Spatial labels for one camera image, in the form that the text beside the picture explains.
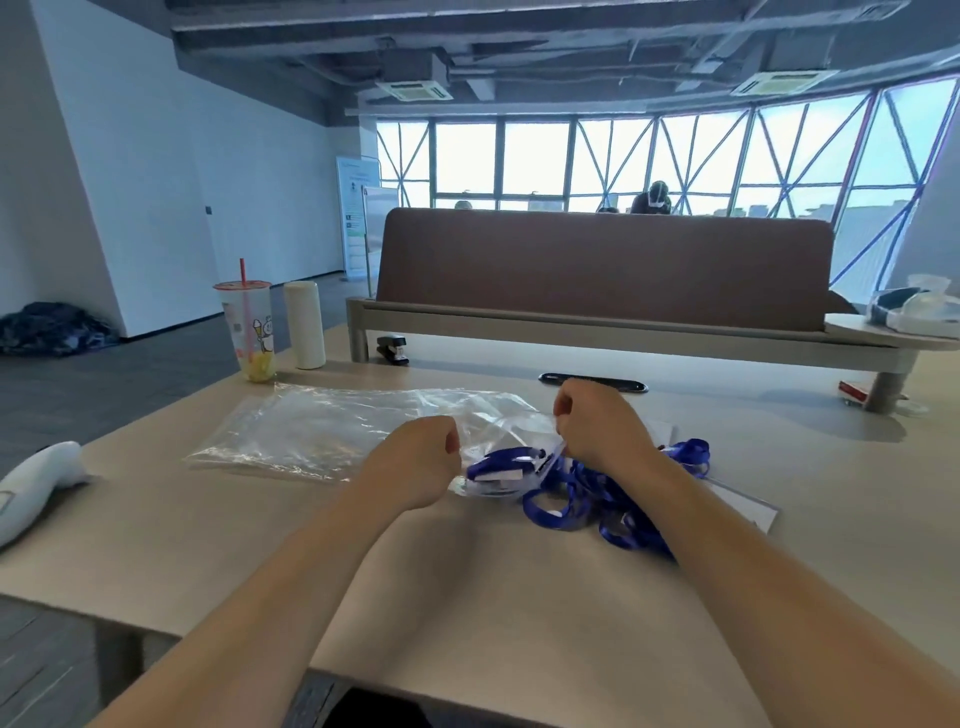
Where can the white cylindrical bottle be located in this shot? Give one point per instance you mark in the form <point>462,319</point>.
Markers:
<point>304,324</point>

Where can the black stapler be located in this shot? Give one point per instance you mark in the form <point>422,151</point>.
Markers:
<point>394,349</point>

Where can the person's left forearm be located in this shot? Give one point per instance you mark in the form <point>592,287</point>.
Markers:
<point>285,600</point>

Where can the person's right fingers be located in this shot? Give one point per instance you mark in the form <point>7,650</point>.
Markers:
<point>564,420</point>

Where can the white paper card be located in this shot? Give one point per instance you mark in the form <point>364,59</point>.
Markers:
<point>739,506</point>

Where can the person's left hand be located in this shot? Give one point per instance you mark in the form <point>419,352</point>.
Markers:
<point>409,465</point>

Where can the person's right forearm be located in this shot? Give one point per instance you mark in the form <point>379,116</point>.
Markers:
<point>780,592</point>

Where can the blue white tissue box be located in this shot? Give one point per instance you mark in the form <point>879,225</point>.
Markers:
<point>919,304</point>

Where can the white handheld device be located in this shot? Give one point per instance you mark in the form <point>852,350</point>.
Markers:
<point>34,484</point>

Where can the red stamp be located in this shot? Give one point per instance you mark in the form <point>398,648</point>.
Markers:
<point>855,391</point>

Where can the person's left fingers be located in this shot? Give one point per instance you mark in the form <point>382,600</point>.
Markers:
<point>452,442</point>

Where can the white board on stand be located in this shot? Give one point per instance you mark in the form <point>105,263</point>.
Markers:
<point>375,225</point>

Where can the white roll-up banner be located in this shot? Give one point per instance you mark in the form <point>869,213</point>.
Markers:
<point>352,217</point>

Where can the ceiling air conditioner unit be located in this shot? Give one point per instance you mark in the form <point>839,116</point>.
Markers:
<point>784,75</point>
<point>414,81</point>

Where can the person's right hand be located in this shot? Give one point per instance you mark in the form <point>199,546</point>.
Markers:
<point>604,427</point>

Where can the plastic drink cup red straw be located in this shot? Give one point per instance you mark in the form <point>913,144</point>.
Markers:
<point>251,322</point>

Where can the grey desk shelf frame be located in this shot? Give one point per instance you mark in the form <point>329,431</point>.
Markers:
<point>615,330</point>

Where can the dark blue cloth heap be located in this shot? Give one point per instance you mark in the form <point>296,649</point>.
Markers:
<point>52,326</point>

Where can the large clear plastic bag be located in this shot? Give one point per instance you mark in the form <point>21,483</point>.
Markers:
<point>315,431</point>

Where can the brown desk divider panel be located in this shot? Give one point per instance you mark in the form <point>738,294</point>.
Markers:
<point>600,262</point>

